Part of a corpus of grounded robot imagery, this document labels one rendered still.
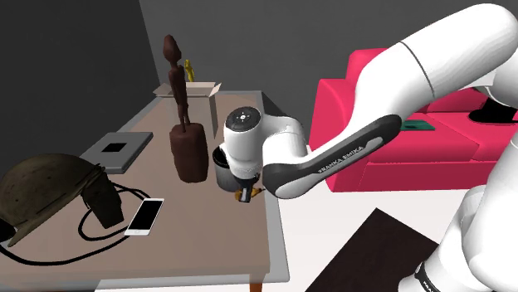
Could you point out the dark olive helmet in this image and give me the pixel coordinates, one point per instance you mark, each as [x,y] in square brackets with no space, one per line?
[40,186]

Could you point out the white smartphone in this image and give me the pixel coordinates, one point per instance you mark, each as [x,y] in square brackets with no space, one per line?
[144,216]

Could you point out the green book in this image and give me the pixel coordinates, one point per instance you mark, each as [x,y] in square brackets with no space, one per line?
[419,126]

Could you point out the brown wooden figure statue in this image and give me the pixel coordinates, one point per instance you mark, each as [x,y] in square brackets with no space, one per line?
[189,153]

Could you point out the brown table with grey edge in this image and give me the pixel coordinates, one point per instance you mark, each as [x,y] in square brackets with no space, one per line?
[202,242]

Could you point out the dark robot stand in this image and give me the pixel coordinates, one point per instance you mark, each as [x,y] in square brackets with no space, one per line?
[372,250]

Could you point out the small yellow object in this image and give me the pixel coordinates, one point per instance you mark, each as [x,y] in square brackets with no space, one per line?
[255,191]

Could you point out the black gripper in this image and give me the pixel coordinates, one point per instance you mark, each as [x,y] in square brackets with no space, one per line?
[245,181]

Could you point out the small yellow figure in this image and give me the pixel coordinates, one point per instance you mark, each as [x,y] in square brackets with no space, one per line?
[189,71]

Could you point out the grey cup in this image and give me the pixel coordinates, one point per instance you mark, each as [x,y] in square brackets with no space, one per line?
[222,176]

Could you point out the red sofa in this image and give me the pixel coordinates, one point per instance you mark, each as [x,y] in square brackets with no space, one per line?
[421,161]

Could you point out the grey tablet with black square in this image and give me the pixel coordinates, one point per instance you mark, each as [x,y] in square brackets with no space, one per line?
[129,145]

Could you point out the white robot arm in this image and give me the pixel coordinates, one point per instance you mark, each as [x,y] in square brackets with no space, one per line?
[408,89]

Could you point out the open cardboard box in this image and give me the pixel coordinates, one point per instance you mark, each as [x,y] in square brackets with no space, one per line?
[200,90]

